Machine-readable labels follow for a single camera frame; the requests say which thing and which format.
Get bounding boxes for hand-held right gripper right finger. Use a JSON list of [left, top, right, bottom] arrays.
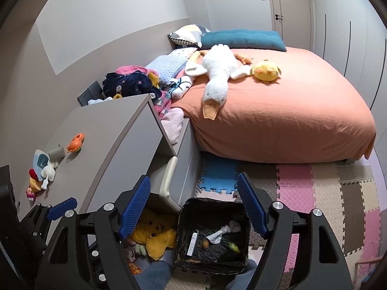
[[237, 172, 354, 290]]

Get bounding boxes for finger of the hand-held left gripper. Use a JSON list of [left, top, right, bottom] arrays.
[[19, 197, 78, 242]]

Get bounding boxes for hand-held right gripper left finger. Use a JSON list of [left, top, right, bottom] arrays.
[[36, 175, 152, 290]]

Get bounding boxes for white plush toy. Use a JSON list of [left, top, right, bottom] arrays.
[[39, 160, 59, 189]]

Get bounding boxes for white and blue packet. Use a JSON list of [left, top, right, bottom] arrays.
[[33, 149, 50, 173]]

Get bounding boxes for grey cup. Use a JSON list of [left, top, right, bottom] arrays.
[[48, 146, 66, 162]]

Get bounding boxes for black trash bin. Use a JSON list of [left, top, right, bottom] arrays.
[[174, 198, 251, 276]]

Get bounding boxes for orange plastic toy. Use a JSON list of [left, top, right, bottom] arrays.
[[67, 133, 85, 153]]

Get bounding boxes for grey and white rolled cloth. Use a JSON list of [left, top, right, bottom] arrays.
[[224, 220, 242, 233]]

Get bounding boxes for yellow star plush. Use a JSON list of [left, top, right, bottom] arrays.
[[130, 208, 177, 260]]

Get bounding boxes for pink and green plush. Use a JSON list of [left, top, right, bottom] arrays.
[[122, 237, 149, 262]]

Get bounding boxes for beige corner guard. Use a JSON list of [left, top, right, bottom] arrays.
[[159, 156, 178, 197]]

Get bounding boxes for white crumpled cloth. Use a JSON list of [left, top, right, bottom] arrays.
[[207, 226, 229, 245]]

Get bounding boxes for white stick device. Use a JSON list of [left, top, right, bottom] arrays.
[[187, 230, 198, 257]]

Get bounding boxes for puzzle foam floor mat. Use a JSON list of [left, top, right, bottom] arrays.
[[193, 154, 384, 290]]

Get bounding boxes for person's blue jeans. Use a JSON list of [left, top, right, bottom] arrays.
[[134, 260, 257, 290]]

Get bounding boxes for grey bedside cabinet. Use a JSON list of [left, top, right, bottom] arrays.
[[149, 118, 202, 215]]

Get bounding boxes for grey dresser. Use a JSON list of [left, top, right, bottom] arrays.
[[12, 94, 179, 248]]

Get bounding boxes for pale pink fluffy blanket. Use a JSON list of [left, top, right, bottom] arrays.
[[160, 109, 185, 145]]

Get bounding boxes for bed with orange sheet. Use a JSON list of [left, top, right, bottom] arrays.
[[171, 46, 376, 165]]

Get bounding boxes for pink patterned garment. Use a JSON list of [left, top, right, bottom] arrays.
[[151, 90, 173, 118]]

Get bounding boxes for pale blue cloth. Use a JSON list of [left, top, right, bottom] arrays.
[[88, 97, 114, 106]]

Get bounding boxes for navy printed blanket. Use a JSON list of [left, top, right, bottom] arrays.
[[102, 71, 162, 100]]

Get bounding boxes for wooden chair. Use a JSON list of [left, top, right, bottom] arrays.
[[355, 255, 383, 278]]

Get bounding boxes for white printed cloth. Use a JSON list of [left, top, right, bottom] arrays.
[[165, 75, 195, 100]]

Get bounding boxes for yellow chick plush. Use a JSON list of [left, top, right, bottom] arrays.
[[250, 59, 282, 84]]

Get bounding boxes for white goose plush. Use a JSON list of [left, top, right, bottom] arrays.
[[184, 45, 254, 120]]

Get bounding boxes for pink towel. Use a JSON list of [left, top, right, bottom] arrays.
[[115, 65, 159, 76]]

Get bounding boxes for light blue blanket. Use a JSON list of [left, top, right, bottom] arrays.
[[145, 54, 189, 85]]

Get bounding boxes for white dotted pillow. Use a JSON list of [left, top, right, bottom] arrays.
[[168, 47, 198, 59]]

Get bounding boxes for teal pillow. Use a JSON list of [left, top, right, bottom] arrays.
[[200, 29, 287, 52]]

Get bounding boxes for patchwork patterned pillow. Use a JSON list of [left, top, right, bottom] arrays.
[[168, 24, 211, 49]]

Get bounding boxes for grey door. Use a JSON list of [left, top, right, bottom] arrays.
[[266, 0, 315, 50]]

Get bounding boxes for white wardrobe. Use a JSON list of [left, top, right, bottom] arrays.
[[311, 0, 387, 127]]

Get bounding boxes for dark grey wall panel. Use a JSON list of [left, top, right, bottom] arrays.
[[78, 80, 103, 107]]

